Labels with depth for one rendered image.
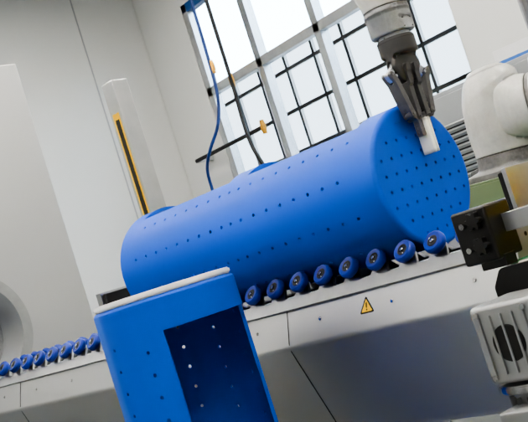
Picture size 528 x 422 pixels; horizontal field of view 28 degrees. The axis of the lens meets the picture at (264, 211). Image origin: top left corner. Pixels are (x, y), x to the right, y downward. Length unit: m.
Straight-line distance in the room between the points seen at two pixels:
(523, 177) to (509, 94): 0.71
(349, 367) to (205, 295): 0.36
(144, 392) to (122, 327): 0.12
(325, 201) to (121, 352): 0.48
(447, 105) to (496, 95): 1.39
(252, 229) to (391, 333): 0.39
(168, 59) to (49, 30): 0.86
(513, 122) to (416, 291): 0.77
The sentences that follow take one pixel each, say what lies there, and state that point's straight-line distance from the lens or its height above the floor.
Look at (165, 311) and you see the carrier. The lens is 1.93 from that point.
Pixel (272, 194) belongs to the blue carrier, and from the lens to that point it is 2.16.
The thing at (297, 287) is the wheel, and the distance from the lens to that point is 2.18.
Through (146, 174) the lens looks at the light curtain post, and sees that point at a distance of 3.21.
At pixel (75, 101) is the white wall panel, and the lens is 7.56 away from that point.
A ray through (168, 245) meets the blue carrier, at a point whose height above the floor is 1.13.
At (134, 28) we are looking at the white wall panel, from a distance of 8.00.
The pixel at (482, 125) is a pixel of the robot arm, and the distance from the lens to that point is 2.63.
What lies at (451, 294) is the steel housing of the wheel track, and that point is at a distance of 1.91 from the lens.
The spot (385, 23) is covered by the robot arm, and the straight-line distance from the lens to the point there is 2.05.
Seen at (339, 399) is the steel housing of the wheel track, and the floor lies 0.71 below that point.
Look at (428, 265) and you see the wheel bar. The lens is 1.95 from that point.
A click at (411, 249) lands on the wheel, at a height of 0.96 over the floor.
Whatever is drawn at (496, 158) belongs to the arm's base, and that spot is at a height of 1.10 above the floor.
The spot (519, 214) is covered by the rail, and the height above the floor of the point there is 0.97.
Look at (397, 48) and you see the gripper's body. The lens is 2.05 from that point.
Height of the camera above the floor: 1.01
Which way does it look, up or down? 3 degrees up
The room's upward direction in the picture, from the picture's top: 18 degrees counter-clockwise
